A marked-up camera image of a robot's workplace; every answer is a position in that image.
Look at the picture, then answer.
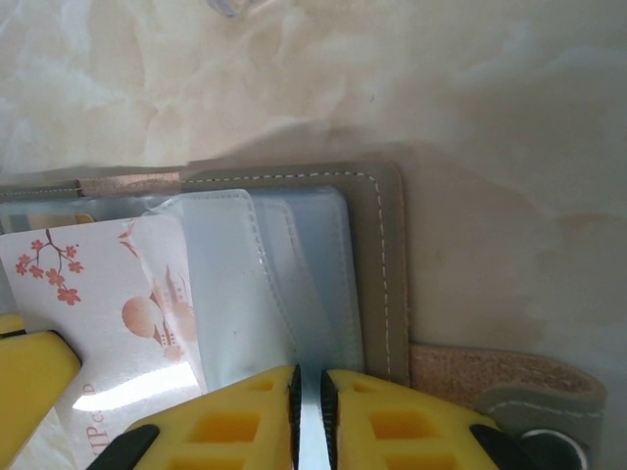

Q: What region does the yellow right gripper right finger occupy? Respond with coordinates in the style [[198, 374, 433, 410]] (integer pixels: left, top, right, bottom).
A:
[[319, 366, 543, 470]]

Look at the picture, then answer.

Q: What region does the white blossom print card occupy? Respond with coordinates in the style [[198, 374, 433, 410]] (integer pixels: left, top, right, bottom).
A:
[[0, 216, 197, 470]]

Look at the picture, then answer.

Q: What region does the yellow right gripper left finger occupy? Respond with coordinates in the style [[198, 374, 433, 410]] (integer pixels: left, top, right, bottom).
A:
[[90, 363, 303, 470]]

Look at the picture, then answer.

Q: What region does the grey leather card holder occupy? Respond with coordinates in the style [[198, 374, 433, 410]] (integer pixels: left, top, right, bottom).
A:
[[0, 160, 608, 470]]

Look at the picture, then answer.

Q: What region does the gold credit card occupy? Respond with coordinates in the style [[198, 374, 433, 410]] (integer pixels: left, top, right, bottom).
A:
[[26, 211, 95, 230]]

